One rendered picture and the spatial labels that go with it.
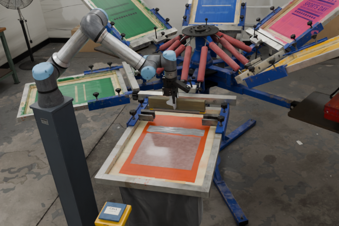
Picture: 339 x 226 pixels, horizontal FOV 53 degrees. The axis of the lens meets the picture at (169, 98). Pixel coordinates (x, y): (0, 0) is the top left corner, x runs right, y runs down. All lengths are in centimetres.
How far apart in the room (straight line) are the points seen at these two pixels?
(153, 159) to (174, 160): 12
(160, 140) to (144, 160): 19
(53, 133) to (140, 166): 60
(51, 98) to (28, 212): 144
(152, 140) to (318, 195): 165
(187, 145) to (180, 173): 24
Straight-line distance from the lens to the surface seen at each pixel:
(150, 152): 196
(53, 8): 728
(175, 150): 196
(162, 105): 212
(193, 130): 210
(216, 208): 295
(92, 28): 184
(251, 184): 317
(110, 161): 189
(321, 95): 259
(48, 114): 209
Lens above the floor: 212
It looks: 28 degrees down
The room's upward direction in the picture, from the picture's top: 5 degrees counter-clockwise
